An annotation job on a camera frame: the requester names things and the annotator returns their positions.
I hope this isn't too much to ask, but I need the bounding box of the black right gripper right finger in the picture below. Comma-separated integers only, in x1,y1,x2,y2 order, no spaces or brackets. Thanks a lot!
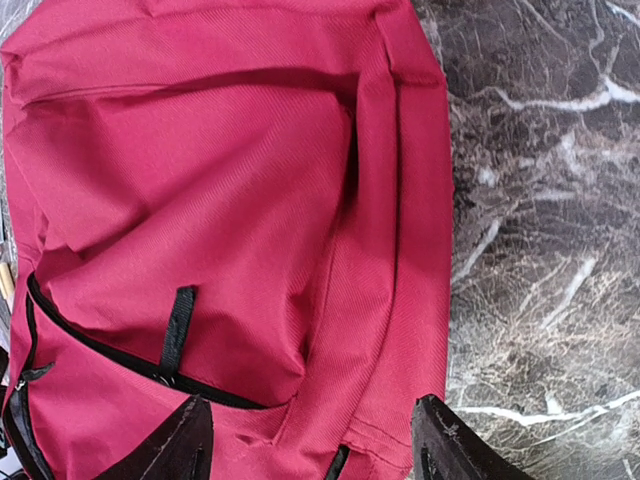
411,394,531,480

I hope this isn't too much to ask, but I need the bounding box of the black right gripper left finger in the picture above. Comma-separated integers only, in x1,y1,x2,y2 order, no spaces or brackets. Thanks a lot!
98,395,214,479

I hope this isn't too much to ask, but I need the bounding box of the red student backpack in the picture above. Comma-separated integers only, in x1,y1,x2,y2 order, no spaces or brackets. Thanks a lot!
1,1,453,479

